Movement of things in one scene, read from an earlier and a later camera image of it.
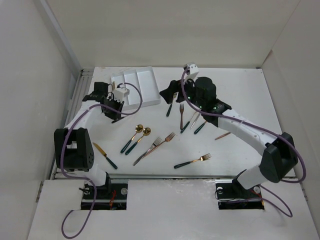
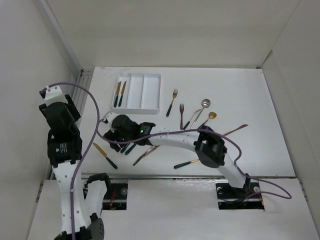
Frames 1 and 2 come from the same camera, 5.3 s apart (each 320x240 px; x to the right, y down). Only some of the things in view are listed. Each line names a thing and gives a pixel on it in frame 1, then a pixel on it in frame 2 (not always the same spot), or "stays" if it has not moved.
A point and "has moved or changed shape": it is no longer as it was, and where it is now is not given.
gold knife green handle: x=104 y=153 has moved or changed shape
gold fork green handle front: x=206 y=156 stays
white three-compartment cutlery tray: x=144 y=79 has moved or changed shape
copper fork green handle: x=181 y=109 stays
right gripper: x=175 y=86 → x=112 y=135
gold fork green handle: x=175 y=96 stays
